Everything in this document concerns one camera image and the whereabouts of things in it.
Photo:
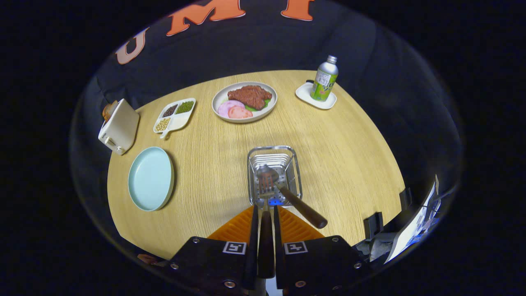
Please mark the white round dinner plate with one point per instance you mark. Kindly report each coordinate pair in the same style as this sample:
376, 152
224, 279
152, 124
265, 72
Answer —
220, 98

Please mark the white divided bean dish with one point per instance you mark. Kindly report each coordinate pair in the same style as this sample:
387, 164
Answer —
177, 121

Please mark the brown steak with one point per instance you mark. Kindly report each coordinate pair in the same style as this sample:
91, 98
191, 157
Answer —
250, 96

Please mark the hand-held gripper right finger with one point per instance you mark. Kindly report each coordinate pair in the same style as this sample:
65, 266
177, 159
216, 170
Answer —
279, 246

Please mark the brown toast slice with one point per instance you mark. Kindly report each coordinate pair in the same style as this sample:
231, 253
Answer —
107, 113
112, 107

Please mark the green lettuce leaf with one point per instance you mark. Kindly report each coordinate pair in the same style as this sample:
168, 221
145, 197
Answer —
263, 105

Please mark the black backdrop cloth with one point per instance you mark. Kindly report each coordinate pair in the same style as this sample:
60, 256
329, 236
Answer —
246, 49

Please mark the black table clamp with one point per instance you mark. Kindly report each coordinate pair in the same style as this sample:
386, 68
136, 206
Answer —
405, 198
373, 225

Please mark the white square coaster tray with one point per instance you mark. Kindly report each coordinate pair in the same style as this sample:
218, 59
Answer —
306, 93

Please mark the silver bottle with green label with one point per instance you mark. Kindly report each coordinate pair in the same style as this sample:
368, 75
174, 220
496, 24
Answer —
324, 84

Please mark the light blue plate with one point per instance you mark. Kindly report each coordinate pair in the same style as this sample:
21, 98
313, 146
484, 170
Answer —
150, 179

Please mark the white paper sheet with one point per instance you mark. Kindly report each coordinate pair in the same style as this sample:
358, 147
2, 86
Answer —
411, 234

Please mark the pale pink ham slice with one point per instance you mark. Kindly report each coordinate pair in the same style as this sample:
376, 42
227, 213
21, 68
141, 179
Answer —
225, 107

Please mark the white toaster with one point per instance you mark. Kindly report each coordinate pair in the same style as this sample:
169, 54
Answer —
121, 125

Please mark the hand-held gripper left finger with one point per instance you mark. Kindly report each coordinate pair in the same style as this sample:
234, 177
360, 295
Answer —
252, 246

